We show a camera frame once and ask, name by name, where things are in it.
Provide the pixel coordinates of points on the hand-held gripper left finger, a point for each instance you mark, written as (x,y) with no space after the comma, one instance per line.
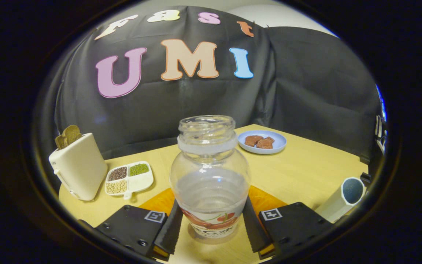
(169,231)

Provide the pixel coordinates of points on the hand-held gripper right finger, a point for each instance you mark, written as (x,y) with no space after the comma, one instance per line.
(251,229)

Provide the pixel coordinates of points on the clear juice bottle red label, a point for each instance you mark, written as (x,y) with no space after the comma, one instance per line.
(211,183)

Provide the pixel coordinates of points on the white divided dish with grains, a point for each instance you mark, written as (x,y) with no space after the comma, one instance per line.
(141,181)

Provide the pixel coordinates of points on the wooden table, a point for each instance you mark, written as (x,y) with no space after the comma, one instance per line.
(299,172)

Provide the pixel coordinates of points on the brown cookie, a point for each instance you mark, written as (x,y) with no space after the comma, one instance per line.
(266,143)
(252,140)

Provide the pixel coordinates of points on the blue plate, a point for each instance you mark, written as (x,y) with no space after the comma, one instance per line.
(278,143)

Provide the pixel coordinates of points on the white toaster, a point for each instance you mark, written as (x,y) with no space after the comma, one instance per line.
(81,168)

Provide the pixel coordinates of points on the brown toast slice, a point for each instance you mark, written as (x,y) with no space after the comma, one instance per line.
(70,135)

